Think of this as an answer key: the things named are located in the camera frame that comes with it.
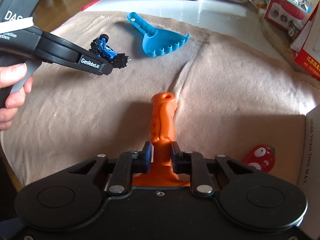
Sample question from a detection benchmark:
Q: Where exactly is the blue toy car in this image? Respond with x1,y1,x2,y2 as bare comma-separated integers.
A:
89,34,130,70

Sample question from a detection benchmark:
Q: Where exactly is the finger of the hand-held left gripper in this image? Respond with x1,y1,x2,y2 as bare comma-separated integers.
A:
74,51,114,76

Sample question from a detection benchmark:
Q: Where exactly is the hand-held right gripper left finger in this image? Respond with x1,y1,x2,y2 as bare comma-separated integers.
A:
37,141,152,197

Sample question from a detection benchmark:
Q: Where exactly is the red pepper toy with eyes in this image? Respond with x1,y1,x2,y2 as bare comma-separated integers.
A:
242,144,276,173

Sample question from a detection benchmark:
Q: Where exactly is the orange toy shovel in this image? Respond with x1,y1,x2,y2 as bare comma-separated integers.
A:
131,92,192,187

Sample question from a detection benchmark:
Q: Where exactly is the white box with pictures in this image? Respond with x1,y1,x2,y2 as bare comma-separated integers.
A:
264,0,313,37

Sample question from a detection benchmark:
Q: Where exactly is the white cardboard box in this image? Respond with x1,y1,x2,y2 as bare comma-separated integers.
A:
297,104,320,240

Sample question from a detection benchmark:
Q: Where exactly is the person's left hand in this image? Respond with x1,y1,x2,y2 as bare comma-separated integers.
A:
0,63,34,131

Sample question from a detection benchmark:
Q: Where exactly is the blue toy rake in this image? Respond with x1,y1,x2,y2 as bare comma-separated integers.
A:
126,12,190,57

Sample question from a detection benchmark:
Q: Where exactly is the beige blanket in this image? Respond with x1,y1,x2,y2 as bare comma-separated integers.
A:
0,10,320,195

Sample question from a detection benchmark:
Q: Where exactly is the red and white carton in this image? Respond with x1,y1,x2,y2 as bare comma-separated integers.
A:
290,7,320,81

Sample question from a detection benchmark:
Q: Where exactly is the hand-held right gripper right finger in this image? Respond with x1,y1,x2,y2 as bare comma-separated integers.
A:
170,141,283,197

